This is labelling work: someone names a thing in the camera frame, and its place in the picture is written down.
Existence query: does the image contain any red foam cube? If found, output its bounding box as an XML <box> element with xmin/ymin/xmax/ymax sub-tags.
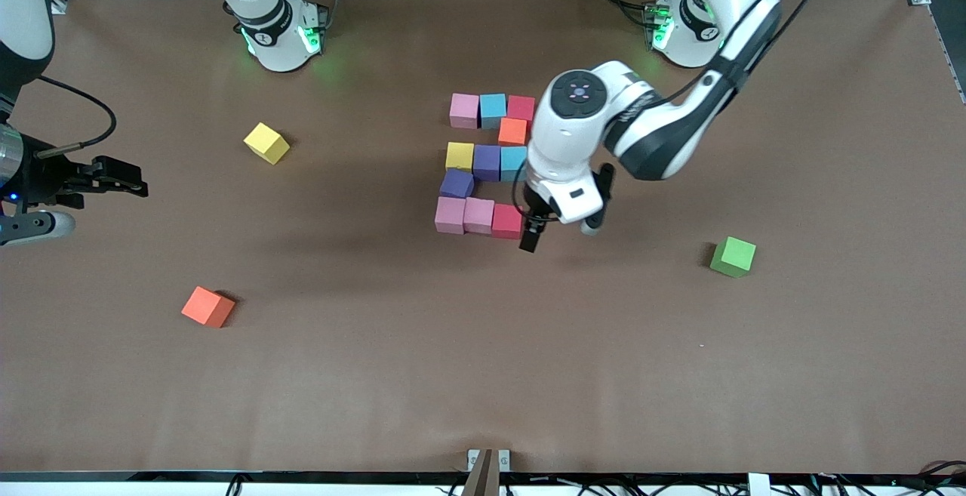
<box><xmin>507</xmin><ymin>95</ymin><xmax>537</xmax><ymax>129</ymax></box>
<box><xmin>492</xmin><ymin>204</ymin><xmax>525</xmax><ymax>241</ymax></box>

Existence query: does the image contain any pink foam cube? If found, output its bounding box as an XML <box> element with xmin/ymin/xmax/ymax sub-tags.
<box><xmin>449</xmin><ymin>93</ymin><xmax>481</xmax><ymax>130</ymax></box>
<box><xmin>463</xmin><ymin>197</ymin><xmax>496</xmax><ymax>236</ymax></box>
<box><xmin>435</xmin><ymin>196</ymin><xmax>467</xmax><ymax>236</ymax></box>

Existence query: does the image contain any blue foam cube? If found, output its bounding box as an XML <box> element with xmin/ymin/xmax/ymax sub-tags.
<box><xmin>480</xmin><ymin>94</ymin><xmax>509</xmax><ymax>130</ymax></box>
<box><xmin>500</xmin><ymin>146</ymin><xmax>528</xmax><ymax>183</ymax></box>

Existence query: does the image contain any purple foam cube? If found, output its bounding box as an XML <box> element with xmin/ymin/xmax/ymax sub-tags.
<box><xmin>439</xmin><ymin>168</ymin><xmax>475</xmax><ymax>200</ymax></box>
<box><xmin>473</xmin><ymin>144</ymin><xmax>502</xmax><ymax>182</ymax></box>

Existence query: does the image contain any yellow foam cube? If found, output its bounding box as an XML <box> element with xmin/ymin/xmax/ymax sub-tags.
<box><xmin>243</xmin><ymin>122</ymin><xmax>291</xmax><ymax>165</ymax></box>
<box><xmin>445</xmin><ymin>142</ymin><xmax>475</xmax><ymax>174</ymax></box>

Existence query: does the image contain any green foam cube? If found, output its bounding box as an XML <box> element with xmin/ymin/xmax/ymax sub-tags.
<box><xmin>709</xmin><ymin>236</ymin><xmax>758</xmax><ymax>279</ymax></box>

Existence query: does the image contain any brown table cover sheet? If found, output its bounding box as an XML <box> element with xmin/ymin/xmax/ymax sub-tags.
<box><xmin>0</xmin><ymin>0</ymin><xmax>966</xmax><ymax>476</ymax></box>

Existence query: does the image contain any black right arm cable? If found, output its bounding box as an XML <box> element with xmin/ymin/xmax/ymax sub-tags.
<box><xmin>34</xmin><ymin>75</ymin><xmax>118</xmax><ymax>159</ymax></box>

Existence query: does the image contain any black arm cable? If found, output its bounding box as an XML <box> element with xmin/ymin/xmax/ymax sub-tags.
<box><xmin>657</xmin><ymin>0</ymin><xmax>823</xmax><ymax>108</ymax></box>
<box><xmin>34</xmin><ymin>75</ymin><xmax>118</xmax><ymax>159</ymax></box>

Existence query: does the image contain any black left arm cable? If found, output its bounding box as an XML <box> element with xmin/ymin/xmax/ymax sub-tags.
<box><xmin>657</xmin><ymin>0</ymin><xmax>823</xmax><ymax>108</ymax></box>

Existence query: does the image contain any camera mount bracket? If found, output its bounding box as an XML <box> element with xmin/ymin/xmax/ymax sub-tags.
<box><xmin>462</xmin><ymin>448</ymin><xmax>512</xmax><ymax>496</ymax></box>

